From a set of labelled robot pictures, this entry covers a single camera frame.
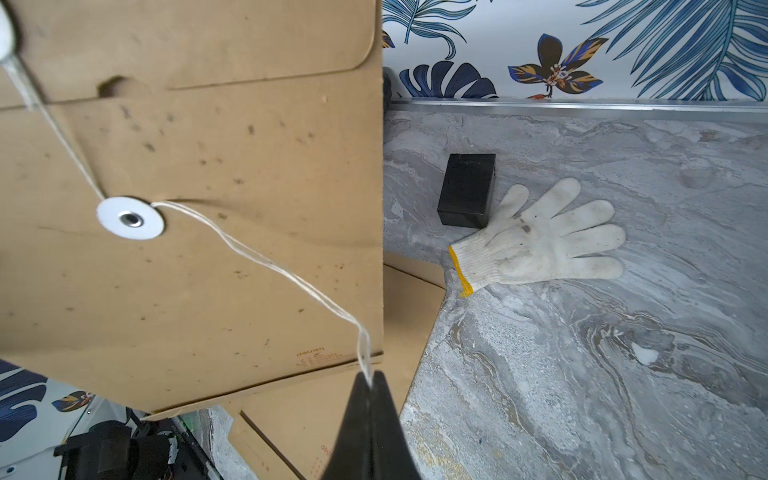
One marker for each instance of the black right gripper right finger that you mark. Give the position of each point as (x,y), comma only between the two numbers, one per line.
(390,454)

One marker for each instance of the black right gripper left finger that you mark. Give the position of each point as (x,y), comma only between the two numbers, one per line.
(351,455)

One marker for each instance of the brown kraft file bag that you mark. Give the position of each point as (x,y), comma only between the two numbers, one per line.
(236,336)
(138,133)

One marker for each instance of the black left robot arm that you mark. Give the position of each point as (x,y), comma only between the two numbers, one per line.
(113,450)

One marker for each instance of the white cotton work glove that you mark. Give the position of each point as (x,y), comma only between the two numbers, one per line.
(541,243)

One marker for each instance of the small black box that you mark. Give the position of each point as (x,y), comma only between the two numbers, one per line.
(467,190)

